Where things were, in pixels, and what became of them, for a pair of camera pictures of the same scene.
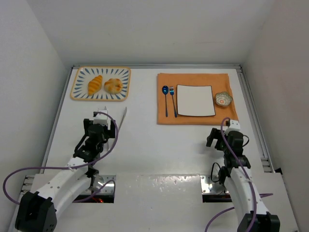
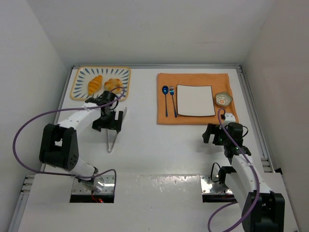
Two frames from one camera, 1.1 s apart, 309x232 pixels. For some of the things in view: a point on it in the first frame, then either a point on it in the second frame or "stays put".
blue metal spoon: x=165 y=90 stays put
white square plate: x=195 y=100 stays put
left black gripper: x=87 y=125 -> x=109 y=124
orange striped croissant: x=94 y=85 stays put
